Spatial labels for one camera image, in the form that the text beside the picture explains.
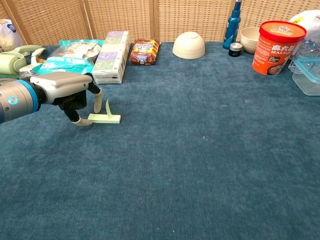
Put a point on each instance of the upright beige bowl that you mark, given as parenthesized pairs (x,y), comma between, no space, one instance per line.
(250,40)

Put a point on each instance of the teal snack bag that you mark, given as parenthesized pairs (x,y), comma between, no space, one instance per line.
(65,62)

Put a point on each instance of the steel wool scourer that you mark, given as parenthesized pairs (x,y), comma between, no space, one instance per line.
(25,73)

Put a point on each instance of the pastel tissue box pack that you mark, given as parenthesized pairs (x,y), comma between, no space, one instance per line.
(111,57)

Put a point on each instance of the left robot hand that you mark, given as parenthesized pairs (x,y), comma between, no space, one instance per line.
(62,82)

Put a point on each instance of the teal table cloth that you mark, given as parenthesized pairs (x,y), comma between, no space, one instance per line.
(160,162)

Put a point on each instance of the small black jar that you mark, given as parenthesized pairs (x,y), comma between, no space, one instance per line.
(235,49)

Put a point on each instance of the white food bag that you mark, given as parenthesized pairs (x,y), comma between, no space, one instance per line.
(7,37)

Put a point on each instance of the clear container teal lid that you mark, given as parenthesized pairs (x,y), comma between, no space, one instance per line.
(306,80)

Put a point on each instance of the red snack packet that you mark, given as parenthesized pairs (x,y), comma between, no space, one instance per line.
(145,52)

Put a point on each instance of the clear water bottle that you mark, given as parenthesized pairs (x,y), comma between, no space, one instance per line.
(311,48)

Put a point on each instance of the wooden rattan folding screen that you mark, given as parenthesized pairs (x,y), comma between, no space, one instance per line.
(125,17)

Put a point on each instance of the green lint roller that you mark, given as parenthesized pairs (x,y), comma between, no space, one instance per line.
(10,62)

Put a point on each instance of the upturned beige bowl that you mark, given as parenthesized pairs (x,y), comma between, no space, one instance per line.
(188,46)

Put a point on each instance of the orange instant noodle cup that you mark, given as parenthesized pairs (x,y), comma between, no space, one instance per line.
(275,50)

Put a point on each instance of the blue spray bottle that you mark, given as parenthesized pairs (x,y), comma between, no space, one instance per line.
(232,27)

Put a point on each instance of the green sticky note pad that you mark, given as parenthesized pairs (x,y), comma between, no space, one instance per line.
(105,119)

